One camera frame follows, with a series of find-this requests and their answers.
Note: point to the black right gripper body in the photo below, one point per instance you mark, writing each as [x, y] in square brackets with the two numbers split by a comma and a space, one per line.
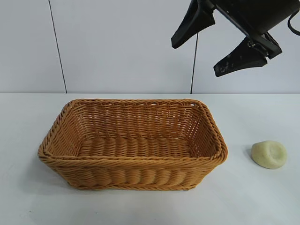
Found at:
[257, 14]

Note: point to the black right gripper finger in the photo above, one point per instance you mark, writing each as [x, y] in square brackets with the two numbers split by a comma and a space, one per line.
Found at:
[241, 58]
[194, 23]

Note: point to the pale yellow egg yolk pastry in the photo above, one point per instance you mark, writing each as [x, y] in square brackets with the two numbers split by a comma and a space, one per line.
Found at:
[269, 154]

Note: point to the brown woven wicker basket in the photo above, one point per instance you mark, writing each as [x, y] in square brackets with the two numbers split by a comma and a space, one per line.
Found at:
[131, 164]

